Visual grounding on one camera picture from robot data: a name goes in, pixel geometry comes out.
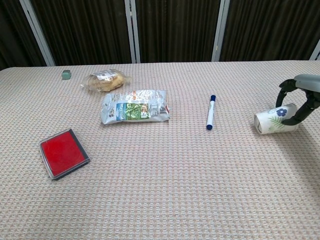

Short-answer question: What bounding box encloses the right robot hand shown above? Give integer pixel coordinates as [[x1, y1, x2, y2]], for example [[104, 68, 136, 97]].
[[275, 73, 320, 126]]

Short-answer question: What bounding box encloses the white floral paper cup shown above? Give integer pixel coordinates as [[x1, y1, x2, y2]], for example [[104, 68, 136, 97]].
[[253, 102, 300, 135]]

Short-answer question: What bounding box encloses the blue white marker pen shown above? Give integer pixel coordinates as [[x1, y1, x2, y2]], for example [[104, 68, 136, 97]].
[[206, 94, 218, 131]]

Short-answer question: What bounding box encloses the dark pleated curtain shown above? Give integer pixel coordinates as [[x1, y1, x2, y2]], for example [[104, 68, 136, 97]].
[[0, 0, 320, 71]]

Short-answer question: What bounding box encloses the white foil snack bag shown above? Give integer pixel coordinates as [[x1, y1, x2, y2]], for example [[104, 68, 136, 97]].
[[100, 89, 171, 125]]

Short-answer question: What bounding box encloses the woven checkered tablecloth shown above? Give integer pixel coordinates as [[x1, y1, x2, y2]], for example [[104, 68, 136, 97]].
[[0, 59, 320, 240]]

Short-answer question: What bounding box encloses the clear bag of bread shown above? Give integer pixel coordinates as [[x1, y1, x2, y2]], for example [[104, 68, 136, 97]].
[[80, 69, 132, 93]]

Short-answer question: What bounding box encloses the red ink stamp pad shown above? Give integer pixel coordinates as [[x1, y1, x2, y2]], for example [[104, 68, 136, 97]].
[[38, 128, 91, 181]]

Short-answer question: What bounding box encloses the grey metal partition post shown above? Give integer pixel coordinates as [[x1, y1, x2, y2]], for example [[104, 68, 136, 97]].
[[19, 0, 56, 67], [211, 0, 231, 63], [124, 0, 141, 64], [309, 39, 320, 61]]

